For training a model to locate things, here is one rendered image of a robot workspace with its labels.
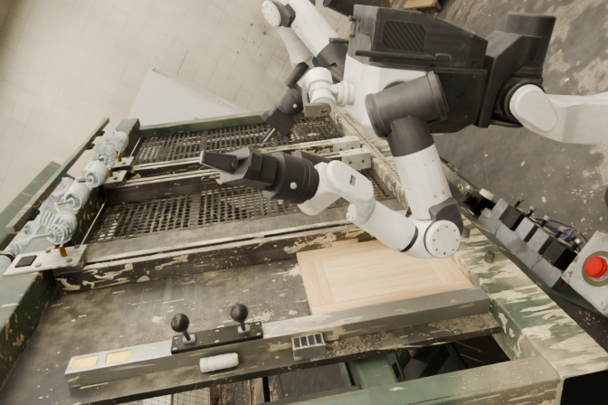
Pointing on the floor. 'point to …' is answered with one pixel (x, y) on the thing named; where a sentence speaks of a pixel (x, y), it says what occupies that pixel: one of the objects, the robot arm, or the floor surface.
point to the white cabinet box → (176, 100)
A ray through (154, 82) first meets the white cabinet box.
